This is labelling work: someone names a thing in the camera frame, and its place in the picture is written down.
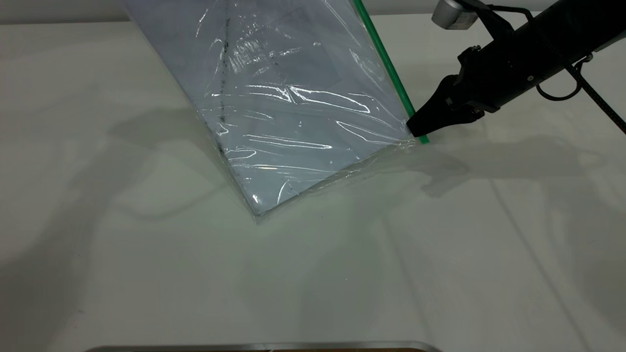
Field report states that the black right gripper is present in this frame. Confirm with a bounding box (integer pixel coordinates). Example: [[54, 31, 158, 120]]
[[407, 22, 551, 138]]

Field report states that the clear plastic zipper bag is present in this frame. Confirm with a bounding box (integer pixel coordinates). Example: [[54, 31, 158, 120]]
[[122, 0, 431, 224]]

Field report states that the silver metal rim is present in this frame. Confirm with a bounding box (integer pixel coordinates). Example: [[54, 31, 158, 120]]
[[83, 341, 444, 352]]

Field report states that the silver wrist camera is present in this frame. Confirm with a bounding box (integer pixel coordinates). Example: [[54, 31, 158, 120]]
[[431, 0, 479, 30]]

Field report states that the black braided cable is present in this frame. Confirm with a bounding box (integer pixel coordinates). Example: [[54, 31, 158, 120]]
[[489, 4, 626, 135]]

